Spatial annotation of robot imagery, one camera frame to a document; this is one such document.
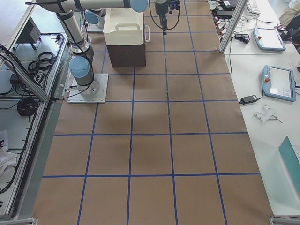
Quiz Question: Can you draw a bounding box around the light wooden drawer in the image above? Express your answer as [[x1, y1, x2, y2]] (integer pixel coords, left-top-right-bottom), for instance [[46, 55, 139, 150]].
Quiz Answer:
[[144, 24, 150, 43]]

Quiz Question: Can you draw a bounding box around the grey metal box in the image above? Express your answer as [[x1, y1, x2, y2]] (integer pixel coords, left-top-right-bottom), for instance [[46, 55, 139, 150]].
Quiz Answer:
[[13, 17, 41, 50]]

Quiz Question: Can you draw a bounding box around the lower blue teach pendant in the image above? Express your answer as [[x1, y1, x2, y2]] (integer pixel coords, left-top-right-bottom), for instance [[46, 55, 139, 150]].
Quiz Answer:
[[262, 65, 296, 102]]

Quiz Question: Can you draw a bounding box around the aluminium frame post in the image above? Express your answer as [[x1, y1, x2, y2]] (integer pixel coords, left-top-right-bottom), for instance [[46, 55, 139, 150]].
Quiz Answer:
[[219, 0, 247, 53]]

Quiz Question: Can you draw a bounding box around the coiled black cable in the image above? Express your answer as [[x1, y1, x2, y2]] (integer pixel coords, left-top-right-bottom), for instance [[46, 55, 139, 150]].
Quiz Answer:
[[16, 97, 38, 117]]

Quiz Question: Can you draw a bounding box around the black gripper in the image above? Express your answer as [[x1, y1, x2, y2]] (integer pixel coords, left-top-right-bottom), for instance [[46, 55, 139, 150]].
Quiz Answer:
[[154, 0, 170, 35]]

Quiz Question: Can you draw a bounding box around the upper blue teach pendant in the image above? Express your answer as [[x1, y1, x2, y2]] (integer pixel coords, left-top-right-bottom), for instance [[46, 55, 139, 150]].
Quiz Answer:
[[253, 27, 286, 52]]

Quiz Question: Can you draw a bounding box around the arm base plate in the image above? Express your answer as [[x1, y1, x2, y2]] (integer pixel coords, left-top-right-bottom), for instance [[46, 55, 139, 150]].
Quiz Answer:
[[67, 74, 109, 104]]

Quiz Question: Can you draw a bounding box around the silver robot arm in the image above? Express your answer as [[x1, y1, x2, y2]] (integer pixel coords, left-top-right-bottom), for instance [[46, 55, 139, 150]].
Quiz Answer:
[[84, 8, 106, 28], [25, 0, 150, 97]]

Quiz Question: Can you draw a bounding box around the blue teach pendant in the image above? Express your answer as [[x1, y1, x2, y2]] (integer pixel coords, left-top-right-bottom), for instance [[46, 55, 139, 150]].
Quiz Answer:
[[262, 65, 296, 102], [253, 27, 286, 52]]

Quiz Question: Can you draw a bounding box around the brown paper table mat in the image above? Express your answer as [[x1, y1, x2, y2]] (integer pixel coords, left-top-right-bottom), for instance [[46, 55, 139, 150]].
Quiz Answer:
[[33, 0, 272, 225]]

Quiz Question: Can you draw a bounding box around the teal folder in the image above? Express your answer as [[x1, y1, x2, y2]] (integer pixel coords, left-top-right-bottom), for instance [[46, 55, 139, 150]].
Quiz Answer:
[[278, 136, 300, 192]]

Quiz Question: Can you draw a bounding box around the black power adapter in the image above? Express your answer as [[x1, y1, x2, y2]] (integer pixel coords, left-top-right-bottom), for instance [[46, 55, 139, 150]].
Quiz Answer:
[[239, 95, 258, 105]]

